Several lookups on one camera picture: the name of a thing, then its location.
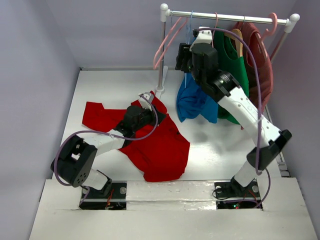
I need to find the light blue wire hanger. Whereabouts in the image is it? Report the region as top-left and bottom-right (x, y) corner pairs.
(184, 10), (194, 89)

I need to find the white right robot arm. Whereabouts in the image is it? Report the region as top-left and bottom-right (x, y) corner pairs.
(175, 43), (292, 196)

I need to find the dusty red t-shirt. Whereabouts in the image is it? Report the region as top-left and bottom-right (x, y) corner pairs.
(234, 22), (274, 111)

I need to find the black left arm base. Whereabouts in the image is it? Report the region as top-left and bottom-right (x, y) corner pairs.
(79, 181), (127, 211)

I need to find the blue t-shirt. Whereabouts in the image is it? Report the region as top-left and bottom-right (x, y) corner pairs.
(176, 72), (218, 124)

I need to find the white and chrome clothes rack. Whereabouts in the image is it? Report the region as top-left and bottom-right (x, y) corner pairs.
(153, 3), (300, 99)

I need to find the thick pink plastic hanger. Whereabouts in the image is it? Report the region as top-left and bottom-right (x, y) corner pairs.
(260, 12), (278, 42)

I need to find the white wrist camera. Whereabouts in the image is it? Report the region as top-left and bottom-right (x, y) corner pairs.
(191, 26), (213, 47)
(138, 92), (154, 111)

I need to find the green t-shirt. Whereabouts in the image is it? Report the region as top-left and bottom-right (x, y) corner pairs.
(212, 26), (250, 125)

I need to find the thin pink wire hanger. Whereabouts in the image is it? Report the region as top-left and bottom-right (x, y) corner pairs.
(211, 12), (219, 48)

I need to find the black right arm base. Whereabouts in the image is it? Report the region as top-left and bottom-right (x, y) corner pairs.
(212, 179), (262, 210)

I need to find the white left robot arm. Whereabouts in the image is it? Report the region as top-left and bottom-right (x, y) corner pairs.
(51, 105), (166, 198)

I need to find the wooden hanger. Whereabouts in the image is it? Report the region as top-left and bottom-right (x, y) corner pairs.
(224, 28), (243, 58)

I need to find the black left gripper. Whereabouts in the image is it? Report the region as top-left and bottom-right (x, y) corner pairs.
(132, 103), (166, 133)

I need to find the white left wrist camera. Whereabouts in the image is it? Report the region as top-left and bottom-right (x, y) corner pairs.
(138, 92), (154, 111)

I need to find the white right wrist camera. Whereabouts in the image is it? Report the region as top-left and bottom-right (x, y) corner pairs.
(191, 26), (213, 47)

